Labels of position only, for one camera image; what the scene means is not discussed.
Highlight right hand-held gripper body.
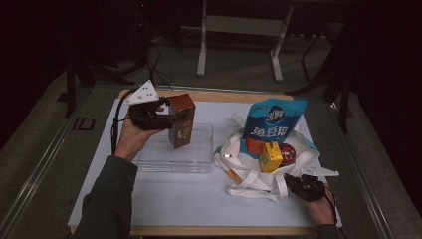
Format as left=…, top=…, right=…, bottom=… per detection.
left=288, top=162, right=340, bottom=203

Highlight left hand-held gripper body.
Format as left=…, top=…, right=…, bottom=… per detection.
left=123, top=79, right=175, bottom=131

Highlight brown drink carton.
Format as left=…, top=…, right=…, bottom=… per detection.
left=166, top=93, right=197, bottom=150

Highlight red can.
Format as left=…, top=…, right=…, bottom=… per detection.
left=278, top=142, right=298, bottom=166

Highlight yellow drink carton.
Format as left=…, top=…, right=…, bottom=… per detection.
left=258, top=141, right=284, bottom=174

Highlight clear plastic container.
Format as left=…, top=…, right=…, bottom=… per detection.
left=132, top=122, right=214, bottom=174

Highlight white patterned tote bag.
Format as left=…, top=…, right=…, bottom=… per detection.
left=213, top=112, right=321, bottom=203

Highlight blue snack bag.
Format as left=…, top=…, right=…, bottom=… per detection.
left=241, top=98, right=308, bottom=158

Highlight person's right hand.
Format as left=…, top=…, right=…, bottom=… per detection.
left=300, top=188, right=337, bottom=227

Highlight person's left hand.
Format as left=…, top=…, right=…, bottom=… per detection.
left=113, top=105, right=166, bottom=162

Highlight black floor plate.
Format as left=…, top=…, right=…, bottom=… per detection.
left=72, top=117, right=97, bottom=131

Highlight white table mat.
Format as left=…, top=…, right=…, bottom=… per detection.
left=68, top=98, right=342, bottom=229

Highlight black metal stand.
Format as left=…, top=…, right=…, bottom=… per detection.
left=64, top=56, right=135, bottom=119

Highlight dark chair legs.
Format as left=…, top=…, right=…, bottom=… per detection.
left=287, top=33, right=354, bottom=133

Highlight white metal stand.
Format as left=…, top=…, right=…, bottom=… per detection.
left=196, top=0, right=295, bottom=83

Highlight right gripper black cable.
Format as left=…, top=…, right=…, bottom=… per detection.
left=322, top=184, right=339, bottom=227

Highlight black floor cables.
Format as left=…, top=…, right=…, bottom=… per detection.
left=132, top=43, right=173, bottom=92

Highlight metal floor rail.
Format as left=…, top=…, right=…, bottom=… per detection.
left=0, top=89, right=84, bottom=239
left=326, top=103, right=396, bottom=239

